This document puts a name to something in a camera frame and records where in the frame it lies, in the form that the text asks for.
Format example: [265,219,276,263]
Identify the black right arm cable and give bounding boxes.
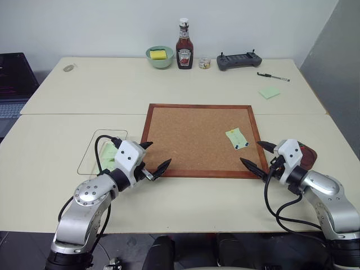
[263,156,335,246]

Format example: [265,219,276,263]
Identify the green paper note with writing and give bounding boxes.
[225,127,251,151]

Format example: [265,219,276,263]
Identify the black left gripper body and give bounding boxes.
[133,160,155,183]

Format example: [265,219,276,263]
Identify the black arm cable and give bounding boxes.
[263,156,335,246]
[57,134,123,254]

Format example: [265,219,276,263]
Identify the dark rounded shape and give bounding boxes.
[215,232,255,270]
[141,235,176,270]

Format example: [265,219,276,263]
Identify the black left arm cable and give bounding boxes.
[57,134,123,254]

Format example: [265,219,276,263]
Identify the clear plastic tray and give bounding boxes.
[76,129,130,177]

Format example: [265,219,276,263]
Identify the yellow sponge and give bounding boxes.
[149,49,168,61]

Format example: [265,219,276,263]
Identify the gray handheld controller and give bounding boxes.
[216,49,263,72]

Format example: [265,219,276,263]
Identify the black and silver pen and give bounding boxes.
[256,71,291,83]

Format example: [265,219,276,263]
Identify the Heinz ketchup bottle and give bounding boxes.
[175,18,195,70]

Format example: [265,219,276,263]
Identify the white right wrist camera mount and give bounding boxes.
[273,138,304,185]

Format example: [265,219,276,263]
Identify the brown wooden tray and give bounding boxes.
[297,142,318,171]

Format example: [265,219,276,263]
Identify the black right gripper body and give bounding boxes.
[264,153,286,182]

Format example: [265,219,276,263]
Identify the green sticky note pad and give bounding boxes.
[258,86,282,101]

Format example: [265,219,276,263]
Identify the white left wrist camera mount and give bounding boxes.
[113,139,147,188]

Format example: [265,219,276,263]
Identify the gray partition panel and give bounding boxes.
[298,0,360,160]

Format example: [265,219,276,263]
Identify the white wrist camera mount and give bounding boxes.
[273,138,304,185]
[113,139,147,188]

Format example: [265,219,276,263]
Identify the pale green bowl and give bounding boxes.
[145,46,174,70]

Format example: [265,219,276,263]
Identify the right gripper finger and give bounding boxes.
[256,141,278,155]
[240,157,267,181]

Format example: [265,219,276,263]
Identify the dark laptop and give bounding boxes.
[0,52,40,143]

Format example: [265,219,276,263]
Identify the cork board with wooden frame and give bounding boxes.
[139,103,270,179]

